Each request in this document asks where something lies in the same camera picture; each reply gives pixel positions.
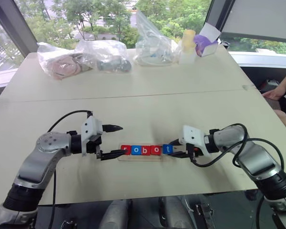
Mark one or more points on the pink cloth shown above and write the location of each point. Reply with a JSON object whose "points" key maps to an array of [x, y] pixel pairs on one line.
{"points": [[64, 66]]}

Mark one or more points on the grey roller blind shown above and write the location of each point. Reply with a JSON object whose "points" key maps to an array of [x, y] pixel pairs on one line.
{"points": [[259, 19]]}

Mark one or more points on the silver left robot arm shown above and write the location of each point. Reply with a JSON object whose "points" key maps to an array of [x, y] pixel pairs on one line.
{"points": [[33, 164]]}

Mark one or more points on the white and blue bundle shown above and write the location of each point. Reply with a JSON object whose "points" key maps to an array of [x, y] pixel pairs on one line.
{"points": [[155, 57]]}

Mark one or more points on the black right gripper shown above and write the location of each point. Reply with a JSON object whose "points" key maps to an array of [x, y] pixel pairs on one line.
{"points": [[194, 151]]}

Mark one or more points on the blue letter block o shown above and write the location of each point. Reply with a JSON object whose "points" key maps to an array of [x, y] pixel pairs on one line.
{"points": [[135, 150]]}

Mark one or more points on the grey cylindrical object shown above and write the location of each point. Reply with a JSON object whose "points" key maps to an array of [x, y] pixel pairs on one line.
{"points": [[112, 65]]}

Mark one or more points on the dark window pillar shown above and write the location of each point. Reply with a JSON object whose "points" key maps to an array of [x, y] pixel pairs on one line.
{"points": [[220, 14], [14, 23]]}

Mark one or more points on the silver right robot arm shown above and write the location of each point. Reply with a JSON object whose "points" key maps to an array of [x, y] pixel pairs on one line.
{"points": [[257, 155]]}

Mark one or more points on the white translucent container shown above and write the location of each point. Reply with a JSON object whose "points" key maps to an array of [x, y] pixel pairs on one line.
{"points": [[186, 57]]}

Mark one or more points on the white window sill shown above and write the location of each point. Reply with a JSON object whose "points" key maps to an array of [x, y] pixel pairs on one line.
{"points": [[259, 59]]}

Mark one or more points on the pale yellow cup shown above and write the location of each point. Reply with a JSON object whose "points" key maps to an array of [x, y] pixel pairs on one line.
{"points": [[188, 39]]}

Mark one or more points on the purple and white box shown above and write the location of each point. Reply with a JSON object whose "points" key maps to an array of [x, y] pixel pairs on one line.
{"points": [[205, 46]]}

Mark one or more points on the light wooden letter tray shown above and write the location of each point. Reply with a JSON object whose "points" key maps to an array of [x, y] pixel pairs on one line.
{"points": [[143, 158]]}

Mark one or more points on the red letter block r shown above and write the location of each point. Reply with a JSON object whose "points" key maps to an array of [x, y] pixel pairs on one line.
{"points": [[125, 150]]}

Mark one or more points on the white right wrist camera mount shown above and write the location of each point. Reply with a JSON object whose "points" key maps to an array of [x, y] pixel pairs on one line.
{"points": [[193, 133]]}

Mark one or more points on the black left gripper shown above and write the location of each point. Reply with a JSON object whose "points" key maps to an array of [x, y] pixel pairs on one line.
{"points": [[94, 145]]}

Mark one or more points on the person's bare hand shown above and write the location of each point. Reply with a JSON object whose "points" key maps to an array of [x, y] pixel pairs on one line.
{"points": [[274, 94]]}

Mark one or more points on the tall clear plastic bag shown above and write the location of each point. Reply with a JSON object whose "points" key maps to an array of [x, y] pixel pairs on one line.
{"points": [[147, 35]]}

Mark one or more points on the red letter block o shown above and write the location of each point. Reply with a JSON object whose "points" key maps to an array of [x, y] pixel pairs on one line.
{"points": [[156, 150]]}

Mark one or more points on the red letter block b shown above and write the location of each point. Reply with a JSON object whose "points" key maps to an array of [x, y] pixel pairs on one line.
{"points": [[146, 150]]}

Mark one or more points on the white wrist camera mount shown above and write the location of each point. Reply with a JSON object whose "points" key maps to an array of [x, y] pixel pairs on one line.
{"points": [[90, 126], [193, 133]]}

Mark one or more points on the blue letter block t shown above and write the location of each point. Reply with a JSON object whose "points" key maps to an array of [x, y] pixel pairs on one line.
{"points": [[167, 149]]}

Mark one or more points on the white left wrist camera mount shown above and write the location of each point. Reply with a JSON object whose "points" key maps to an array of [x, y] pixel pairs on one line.
{"points": [[90, 126]]}

